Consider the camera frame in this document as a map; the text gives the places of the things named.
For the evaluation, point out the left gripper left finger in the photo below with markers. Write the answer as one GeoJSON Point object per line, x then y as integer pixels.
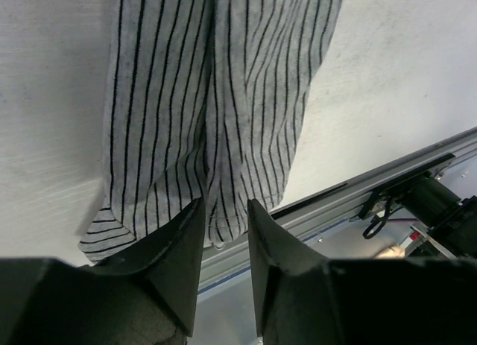
{"type": "Point", "coordinates": [145, 294]}

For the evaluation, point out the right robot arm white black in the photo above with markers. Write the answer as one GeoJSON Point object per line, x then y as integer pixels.
{"type": "Point", "coordinates": [449, 220]}

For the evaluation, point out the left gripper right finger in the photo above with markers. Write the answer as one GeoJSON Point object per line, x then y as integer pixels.
{"type": "Point", "coordinates": [302, 297]}

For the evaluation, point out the aluminium mounting rail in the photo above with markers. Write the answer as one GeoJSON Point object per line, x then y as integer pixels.
{"type": "Point", "coordinates": [333, 206]}

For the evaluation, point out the grey striped underwear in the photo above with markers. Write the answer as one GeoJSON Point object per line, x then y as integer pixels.
{"type": "Point", "coordinates": [203, 99]}

